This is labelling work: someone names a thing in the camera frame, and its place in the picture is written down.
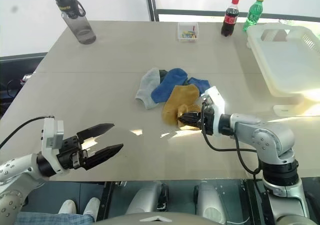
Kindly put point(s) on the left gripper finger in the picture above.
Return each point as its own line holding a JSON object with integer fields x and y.
{"x": 105, "y": 153}
{"x": 97, "y": 130}

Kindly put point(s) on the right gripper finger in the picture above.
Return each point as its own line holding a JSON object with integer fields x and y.
{"x": 192, "y": 116}
{"x": 190, "y": 125}

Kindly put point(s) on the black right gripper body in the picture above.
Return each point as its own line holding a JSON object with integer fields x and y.
{"x": 208, "y": 121}

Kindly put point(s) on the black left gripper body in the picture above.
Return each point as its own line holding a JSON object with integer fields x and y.
{"x": 67, "y": 150}

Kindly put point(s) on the mustard yellow sock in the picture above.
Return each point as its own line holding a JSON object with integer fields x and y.
{"x": 180, "y": 97}

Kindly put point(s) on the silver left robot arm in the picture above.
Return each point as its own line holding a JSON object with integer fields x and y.
{"x": 17, "y": 170}

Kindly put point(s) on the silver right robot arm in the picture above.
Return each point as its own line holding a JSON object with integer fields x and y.
{"x": 270, "y": 137}

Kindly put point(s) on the small blue sock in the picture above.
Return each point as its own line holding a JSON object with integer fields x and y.
{"x": 200, "y": 83}

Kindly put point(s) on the large blue sock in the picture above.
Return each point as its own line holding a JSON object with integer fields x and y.
{"x": 165, "y": 87}

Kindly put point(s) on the dark green sock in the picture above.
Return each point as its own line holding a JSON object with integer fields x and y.
{"x": 163, "y": 73}

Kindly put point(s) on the light grey sock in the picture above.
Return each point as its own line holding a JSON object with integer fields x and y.
{"x": 146, "y": 90}

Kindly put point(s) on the white plastic basket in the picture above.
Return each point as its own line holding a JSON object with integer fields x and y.
{"x": 287, "y": 60}

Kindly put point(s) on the white shoe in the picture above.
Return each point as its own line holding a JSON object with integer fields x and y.
{"x": 92, "y": 207}
{"x": 67, "y": 206}

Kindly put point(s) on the silver rounded robot leg cover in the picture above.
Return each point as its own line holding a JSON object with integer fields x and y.
{"x": 210, "y": 200}
{"x": 145, "y": 197}

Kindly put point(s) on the blue plaid trouser leg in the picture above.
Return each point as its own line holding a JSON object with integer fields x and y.
{"x": 50, "y": 219}

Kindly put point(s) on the small clear plastic box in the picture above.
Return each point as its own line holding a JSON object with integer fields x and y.
{"x": 188, "y": 32}

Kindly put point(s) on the grey robot chest cover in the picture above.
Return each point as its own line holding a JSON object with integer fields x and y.
{"x": 175, "y": 220}

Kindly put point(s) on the cola bottle red cap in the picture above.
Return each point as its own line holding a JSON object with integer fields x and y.
{"x": 228, "y": 20}

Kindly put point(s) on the grey sports water bottle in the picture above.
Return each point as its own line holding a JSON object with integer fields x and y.
{"x": 80, "y": 27}

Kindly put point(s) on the green soda bottle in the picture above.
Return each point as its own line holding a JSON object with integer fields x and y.
{"x": 253, "y": 13}

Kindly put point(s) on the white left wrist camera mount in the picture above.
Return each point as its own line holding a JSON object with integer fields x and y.
{"x": 50, "y": 135}

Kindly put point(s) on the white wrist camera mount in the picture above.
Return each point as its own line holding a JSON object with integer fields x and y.
{"x": 50, "y": 135}
{"x": 215, "y": 97}

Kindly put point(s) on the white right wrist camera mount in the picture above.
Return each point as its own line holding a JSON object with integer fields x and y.
{"x": 215, "y": 97}

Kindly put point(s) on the dark window frame rail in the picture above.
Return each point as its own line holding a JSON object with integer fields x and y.
{"x": 225, "y": 11}

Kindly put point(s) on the dark window frame post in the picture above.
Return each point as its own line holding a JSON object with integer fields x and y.
{"x": 151, "y": 2}

